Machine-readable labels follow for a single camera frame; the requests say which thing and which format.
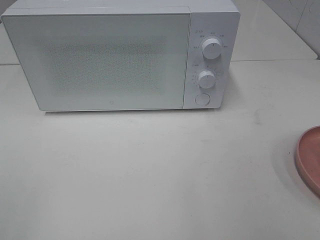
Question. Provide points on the round white door release button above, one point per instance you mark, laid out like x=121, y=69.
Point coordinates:
x=202, y=99

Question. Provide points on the pink round plate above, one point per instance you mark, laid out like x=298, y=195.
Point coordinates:
x=307, y=158

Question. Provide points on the lower white microwave knob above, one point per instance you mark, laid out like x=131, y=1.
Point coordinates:
x=206, y=79

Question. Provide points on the white microwave knob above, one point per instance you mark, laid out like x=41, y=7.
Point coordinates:
x=212, y=48
x=206, y=79

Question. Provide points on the upper white microwave knob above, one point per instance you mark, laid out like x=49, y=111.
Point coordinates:
x=212, y=48

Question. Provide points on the white microwave oven body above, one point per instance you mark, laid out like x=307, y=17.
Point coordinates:
x=207, y=18

